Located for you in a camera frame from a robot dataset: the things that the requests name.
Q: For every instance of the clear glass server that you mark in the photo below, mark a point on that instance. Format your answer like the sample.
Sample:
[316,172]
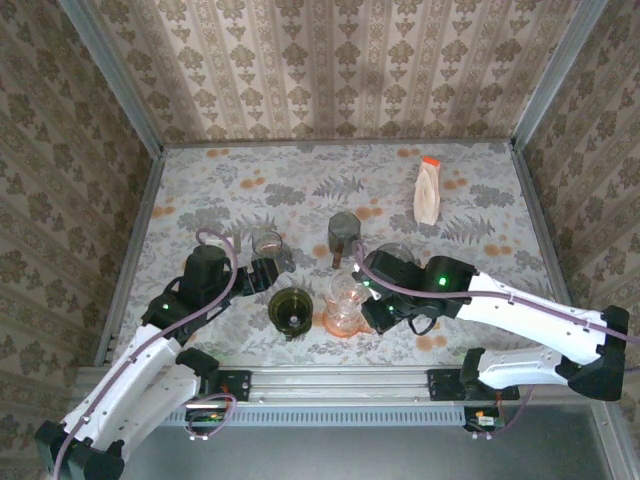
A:
[267,245]

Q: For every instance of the grey transparent dripper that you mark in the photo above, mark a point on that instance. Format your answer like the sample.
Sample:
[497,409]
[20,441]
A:
[397,250]

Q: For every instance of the pink transparent dripper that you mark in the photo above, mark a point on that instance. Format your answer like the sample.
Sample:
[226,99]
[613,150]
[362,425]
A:
[342,305]

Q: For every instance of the green transparent dripper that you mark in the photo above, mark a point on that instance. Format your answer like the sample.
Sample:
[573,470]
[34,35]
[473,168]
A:
[290,310]

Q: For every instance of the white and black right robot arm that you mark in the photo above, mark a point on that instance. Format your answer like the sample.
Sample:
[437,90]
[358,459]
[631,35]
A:
[515,372]

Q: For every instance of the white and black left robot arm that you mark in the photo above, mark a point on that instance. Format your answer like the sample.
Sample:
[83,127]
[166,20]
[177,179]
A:
[160,390]

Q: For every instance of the filter pack with orange top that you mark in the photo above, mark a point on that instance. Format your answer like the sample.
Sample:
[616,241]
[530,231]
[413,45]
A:
[427,195]

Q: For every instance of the small electronics board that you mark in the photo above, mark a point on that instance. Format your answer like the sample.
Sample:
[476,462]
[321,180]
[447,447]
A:
[482,420]
[205,416]

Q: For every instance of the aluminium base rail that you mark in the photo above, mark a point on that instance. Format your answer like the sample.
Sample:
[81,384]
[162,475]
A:
[340,385]

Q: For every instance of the aluminium table side rail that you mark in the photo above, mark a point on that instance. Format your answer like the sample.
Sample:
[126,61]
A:
[130,260]
[526,185]

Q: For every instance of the aluminium table back rail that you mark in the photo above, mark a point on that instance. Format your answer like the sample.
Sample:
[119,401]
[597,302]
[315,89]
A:
[340,143]

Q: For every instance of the aluminium frame post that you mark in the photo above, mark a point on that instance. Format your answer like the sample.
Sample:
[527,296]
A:
[112,75]
[555,75]

